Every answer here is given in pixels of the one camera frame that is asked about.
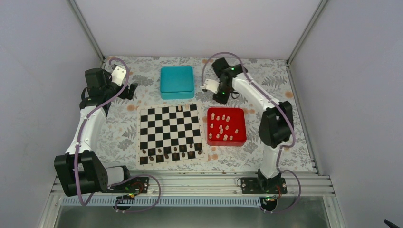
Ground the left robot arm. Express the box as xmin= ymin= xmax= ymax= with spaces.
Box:
xmin=54 ymin=65 xmax=137 ymax=197

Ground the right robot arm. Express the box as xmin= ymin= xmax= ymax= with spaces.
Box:
xmin=212 ymin=57 xmax=295 ymax=193

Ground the red plastic tray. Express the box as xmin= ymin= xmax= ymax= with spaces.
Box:
xmin=207 ymin=107 xmax=247 ymax=147

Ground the teal plastic box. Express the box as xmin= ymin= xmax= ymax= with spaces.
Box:
xmin=160 ymin=66 xmax=195 ymax=100

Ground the floral patterned tablecloth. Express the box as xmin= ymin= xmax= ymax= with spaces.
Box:
xmin=96 ymin=57 xmax=295 ymax=171

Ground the black white chessboard mat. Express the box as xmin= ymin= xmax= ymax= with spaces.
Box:
xmin=136 ymin=103 xmax=208 ymax=169

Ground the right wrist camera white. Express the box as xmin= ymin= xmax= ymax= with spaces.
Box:
xmin=201 ymin=79 xmax=220 ymax=94

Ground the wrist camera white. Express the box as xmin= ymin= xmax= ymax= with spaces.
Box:
xmin=201 ymin=79 xmax=220 ymax=94
xmin=111 ymin=65 xmax=127 ymax=86

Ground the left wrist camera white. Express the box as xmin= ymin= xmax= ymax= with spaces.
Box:
xmin=111 ymin=65 xmax=127 ymax=86

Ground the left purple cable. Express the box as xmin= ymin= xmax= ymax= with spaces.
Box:
xmin=74 ymin=57 xmax=162 ymax=215

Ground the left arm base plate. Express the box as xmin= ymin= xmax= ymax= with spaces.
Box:
xmin=102 ymin=176 xmax=149 ymax=195

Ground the aluminium rail frame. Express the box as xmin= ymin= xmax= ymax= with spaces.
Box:
xmin=50 ymin=171 xmax=335 ymax=197

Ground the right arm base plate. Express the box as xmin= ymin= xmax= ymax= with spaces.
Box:
xmin=239 ymin=177 xmax=288 ymax=194

